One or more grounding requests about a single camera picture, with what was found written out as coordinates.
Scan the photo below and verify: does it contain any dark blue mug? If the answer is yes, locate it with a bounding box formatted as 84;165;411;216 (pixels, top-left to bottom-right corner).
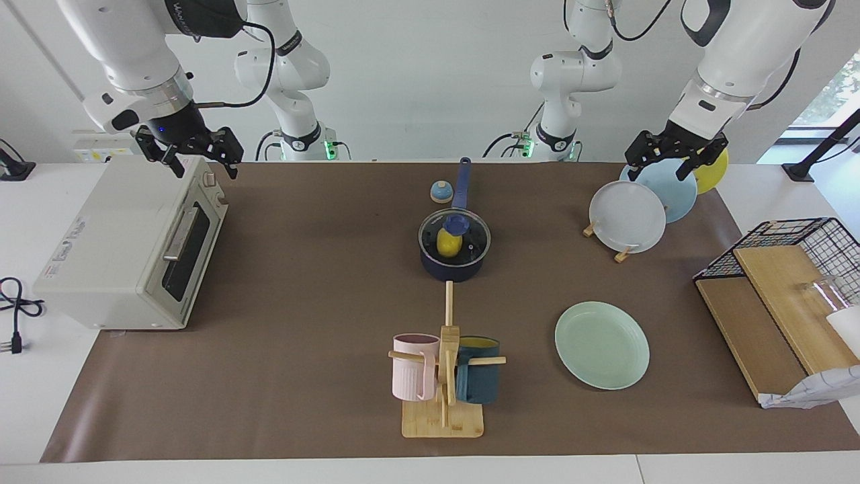
455;336;502;405

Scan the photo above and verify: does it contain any white plastic bag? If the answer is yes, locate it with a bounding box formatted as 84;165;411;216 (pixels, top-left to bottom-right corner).
759;365;860;410

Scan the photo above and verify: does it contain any light blue plate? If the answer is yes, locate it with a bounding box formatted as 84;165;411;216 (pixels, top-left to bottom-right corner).
619;161;699;225

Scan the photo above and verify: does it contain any glass lid with blue knob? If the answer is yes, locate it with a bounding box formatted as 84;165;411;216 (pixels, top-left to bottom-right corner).
418;208;492;268

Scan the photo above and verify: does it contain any white power strip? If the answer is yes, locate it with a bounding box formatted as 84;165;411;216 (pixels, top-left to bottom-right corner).
72;131;139;164

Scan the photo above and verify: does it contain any yellow plate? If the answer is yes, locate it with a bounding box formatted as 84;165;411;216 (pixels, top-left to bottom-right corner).
692;148;730;196

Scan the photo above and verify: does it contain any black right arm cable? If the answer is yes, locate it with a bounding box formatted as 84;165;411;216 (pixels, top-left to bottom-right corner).
193;19;277;110

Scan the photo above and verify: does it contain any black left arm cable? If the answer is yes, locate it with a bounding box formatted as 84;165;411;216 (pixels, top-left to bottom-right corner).
605;0;805;112

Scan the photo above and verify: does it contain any black pot with purple handle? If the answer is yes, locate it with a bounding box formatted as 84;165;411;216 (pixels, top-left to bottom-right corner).
418;157;492;283

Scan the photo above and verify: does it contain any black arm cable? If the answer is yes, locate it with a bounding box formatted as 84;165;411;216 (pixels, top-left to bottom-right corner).
605;0;805;112
193;19;277;110

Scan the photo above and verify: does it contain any brown paper table mat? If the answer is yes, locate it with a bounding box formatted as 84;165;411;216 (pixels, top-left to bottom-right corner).
40;161;860;463

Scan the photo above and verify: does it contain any grey plate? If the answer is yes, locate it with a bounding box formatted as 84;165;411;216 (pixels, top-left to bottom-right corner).
589;180;667;255

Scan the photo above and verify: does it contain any wooden shelf with wire basket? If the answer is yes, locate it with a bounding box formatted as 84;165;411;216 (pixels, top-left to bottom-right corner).
693;217;860;404

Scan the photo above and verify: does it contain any wooden dish rack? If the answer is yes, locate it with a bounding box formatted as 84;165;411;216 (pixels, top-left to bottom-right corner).
582;218;636;264

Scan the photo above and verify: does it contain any black power cord with plug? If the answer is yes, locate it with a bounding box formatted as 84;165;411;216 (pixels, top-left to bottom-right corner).
0;276;47;356

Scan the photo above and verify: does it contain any black clamp stand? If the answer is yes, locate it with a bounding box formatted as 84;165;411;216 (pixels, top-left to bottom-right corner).
0;138;36;182
781;108;860;184

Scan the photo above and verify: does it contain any pink mug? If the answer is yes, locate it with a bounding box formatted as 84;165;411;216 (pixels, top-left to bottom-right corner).
392;333;441;403

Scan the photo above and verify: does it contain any beige toaster oven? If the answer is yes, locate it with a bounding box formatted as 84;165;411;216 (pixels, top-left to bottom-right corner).
32;155;230;331

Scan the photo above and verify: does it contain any light green plate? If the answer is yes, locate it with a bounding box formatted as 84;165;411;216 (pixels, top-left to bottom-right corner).
554;300;651;391

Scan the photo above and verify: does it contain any wooden mug tree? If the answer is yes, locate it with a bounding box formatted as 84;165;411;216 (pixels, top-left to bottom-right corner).
388;281;507;439

